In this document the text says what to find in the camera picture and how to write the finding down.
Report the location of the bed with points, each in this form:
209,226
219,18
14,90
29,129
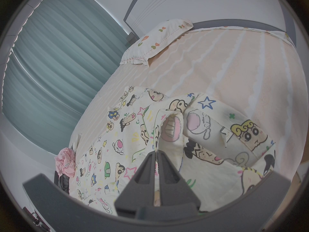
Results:
217,69

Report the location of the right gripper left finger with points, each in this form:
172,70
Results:
135,197

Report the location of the white printed pyjama top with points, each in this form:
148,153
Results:
205,141

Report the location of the grey bedside table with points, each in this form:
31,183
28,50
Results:
132,37

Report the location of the white printed pillow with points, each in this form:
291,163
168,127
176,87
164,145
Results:
159,40

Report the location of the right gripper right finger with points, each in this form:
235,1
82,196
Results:
183,197

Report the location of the black garment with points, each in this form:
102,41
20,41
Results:
62,184

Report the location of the pink garment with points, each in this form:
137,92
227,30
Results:
65,162

